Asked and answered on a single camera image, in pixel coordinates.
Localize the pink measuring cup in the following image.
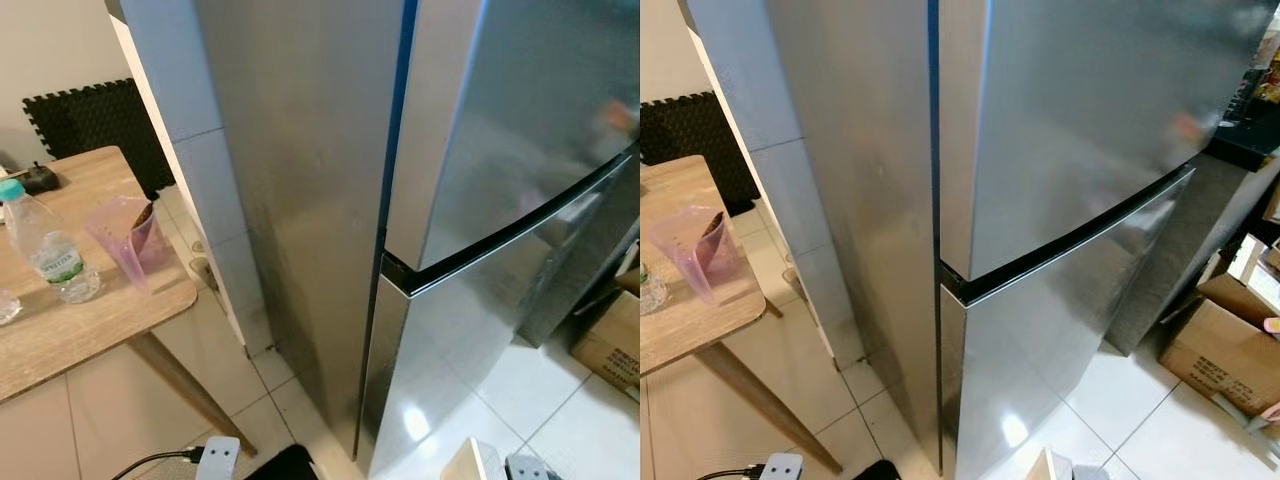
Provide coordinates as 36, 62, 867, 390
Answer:
650, 205, 746, 306
85, 196, 171, 293

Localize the wooden table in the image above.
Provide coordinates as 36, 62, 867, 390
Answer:
0, 147, 256, 456
640, 155, 843, 474

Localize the closed cardboard box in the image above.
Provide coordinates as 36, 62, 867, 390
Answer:
570, 290, 641, 401
1160, 298, 1280, 419

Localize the stainless fridge compartment door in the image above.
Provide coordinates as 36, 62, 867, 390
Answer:
360, 150, 641, 479
940, 165, 1198, 480

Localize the open cardboard box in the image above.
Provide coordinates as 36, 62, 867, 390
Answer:
1197, 235, 1280, 323

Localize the black handheld controller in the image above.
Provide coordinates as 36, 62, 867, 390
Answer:
20, 162, 59, 196

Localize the black foam wall panel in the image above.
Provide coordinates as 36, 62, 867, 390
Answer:
640, 92, 761, 216
22, 78, 176, 196

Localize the stainless steel fridge cabinet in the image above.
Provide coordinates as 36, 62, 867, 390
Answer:
195, 0, 411, 461
765, 0, 941, 471

